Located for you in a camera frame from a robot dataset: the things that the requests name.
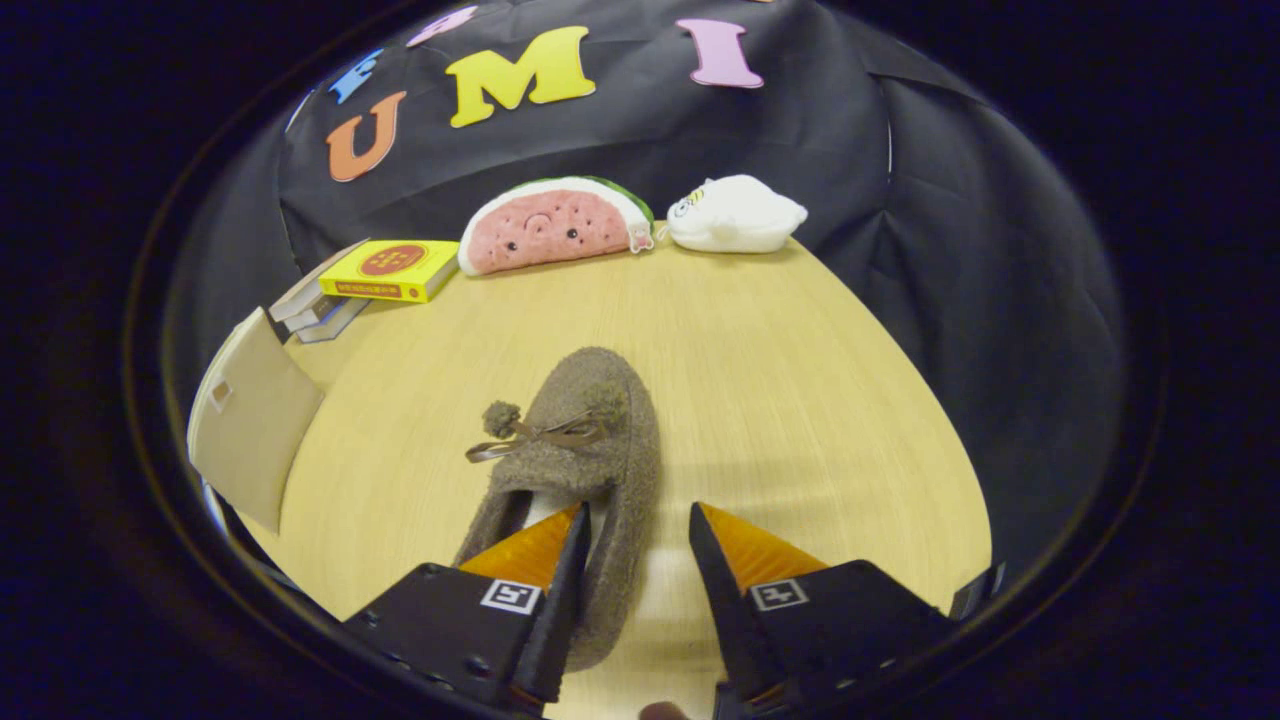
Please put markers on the small dark object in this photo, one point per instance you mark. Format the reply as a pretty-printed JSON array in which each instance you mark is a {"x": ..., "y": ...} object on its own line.
[{"x": 975, "y": 595}]

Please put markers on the watermelon slice plush toy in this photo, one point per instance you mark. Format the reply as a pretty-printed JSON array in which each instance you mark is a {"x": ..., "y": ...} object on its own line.
[{"x": 550, "y": 230}]

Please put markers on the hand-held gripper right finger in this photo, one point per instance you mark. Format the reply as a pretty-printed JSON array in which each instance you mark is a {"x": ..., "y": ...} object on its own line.
[{"x": 725, "y": 610}]

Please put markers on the brown fuzzy shoe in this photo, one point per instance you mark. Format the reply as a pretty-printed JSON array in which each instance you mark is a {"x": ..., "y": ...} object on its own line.
[{"x": 590, "y": 460}]

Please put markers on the white plush toy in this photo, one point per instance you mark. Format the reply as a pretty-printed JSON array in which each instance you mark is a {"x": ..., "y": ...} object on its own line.
[{"x": 740, "y": 215}]

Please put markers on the beige fabric storage box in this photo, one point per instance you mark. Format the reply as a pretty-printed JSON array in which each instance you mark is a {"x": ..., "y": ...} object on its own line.
[{"x": 255, "y": 420}]

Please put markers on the yellow book with red circle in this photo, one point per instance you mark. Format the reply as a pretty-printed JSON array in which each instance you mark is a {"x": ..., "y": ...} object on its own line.
[{"x": 395, "y": 262}]

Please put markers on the blue cover book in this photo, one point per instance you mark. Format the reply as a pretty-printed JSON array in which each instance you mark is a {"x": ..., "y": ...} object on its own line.
[{"x": 335, "y": 322}]

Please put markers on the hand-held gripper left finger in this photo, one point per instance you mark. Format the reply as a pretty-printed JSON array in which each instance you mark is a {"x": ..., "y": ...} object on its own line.
[{"x": 565, "y": 610}]

